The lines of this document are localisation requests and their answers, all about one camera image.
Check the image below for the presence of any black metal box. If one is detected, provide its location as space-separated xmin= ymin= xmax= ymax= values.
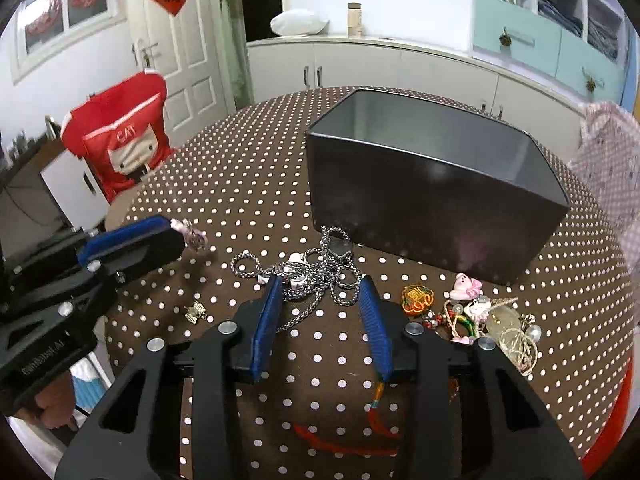
xmin=305 ymin=88 xmax=571 ymax=288

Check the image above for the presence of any light blue striped cloth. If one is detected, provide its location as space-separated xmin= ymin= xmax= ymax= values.
xmin=70 ymin=355 xmax=113 ymax=416

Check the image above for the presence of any white cat charm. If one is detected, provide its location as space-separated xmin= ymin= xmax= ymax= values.
xmin=465 ymin=297 xmax=518 ymax=323

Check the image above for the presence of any red orange knot ornament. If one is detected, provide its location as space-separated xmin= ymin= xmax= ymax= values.
xmin=400 ymin=284 xmax=436 ymax=318

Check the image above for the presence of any white pink charm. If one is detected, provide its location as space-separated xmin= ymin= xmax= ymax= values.
xmin=257 ymin=252 xmax=313 ymax=291

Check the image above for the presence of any silver chain necklace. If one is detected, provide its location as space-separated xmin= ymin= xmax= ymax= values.
xmin=231 ymin=226 xmax=368 ymax=333

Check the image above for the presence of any pink bear charm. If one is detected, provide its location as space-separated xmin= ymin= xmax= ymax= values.
xmin=448 ymin=273 xmax=483 ymax=303

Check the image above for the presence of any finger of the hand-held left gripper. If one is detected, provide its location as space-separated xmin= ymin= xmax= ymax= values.
xmin=0 ymin=235 xmax=187 ymax=361
xmin=2 ymin=215 xmax=173 ymax=286

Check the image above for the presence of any dark red bead bracelet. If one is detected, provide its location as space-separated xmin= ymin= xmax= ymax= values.
xmin=421 ymin=309 xmax=453 ymax=331

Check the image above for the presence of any white framed window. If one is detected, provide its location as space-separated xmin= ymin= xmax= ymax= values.
xmin=10 ymin=0 xmax=127 ymax=85

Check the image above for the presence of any white panel door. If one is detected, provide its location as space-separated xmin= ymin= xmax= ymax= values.
xmin=125 ymin=0 xmax=236 ymax=146

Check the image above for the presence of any light blue drawer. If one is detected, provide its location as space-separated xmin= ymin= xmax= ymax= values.
xmin=471 ymin=0 xmax=563 ymax=78
xmin=555 ymin=27 xmax=628 ymax=108

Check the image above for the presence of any colourful braided cord bracelet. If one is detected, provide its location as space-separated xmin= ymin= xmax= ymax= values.
xmin=445 ymin=305 xmax=476 ymax=346

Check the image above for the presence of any white side cabinet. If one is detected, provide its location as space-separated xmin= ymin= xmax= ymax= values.
xmin=40 ymin=149 xmax=110 ymax=235

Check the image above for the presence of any round polka dot table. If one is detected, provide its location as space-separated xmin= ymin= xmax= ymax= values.
xmin=102 ymin=86 xmax=632 ymax=480

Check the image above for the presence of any red cord bracelet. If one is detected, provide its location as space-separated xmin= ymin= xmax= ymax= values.
xmin=292 ymin=380 xmax=403 ymax=457

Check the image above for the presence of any white low cabinet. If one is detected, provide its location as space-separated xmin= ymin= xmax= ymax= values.
xmin=246 ymin=35 xmax=591 ymax=166

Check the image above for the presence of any green curtain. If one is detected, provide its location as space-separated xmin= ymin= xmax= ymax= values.
xmin=217 ymin=0 xmax=256 ymax=106

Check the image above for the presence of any red plastic object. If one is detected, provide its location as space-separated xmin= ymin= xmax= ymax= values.
xmin=582 ymin=385 xmax=637 ymax=478

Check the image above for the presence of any cream pearl bead bracelet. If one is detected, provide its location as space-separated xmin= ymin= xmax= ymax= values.
xmin=487 ymin=307 xmax=543 ymax=376

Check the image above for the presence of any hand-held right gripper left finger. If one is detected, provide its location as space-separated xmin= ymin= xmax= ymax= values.
xmin=54 ymin=274 xmax=286 ymax=480

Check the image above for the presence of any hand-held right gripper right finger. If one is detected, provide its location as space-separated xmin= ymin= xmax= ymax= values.
xmin=357 ymin=276 xmax=586 ymax=480

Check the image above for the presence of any pink checkered cloth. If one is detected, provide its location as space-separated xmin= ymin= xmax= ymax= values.
xmin=570 ymin=101 xmax=640 ymax=331

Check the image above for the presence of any metal door handle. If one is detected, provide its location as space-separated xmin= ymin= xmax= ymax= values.
xmin=132 ymin=40 xmax=160 ymax=68

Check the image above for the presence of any folded jeans stack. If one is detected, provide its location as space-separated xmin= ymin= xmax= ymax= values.
xmin=587 ymin=15 xmax=623 ymax=61
xmin=537 ymin=0 xmax=583 ymax=36

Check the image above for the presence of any person's left hand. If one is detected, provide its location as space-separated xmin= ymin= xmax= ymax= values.
xmin=30 ymin=375 xmax=76 ymax=431

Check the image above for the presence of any white plastic bag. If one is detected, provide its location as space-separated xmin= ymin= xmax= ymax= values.
xmin=270 ymin=9 xmax=330 ymax=37

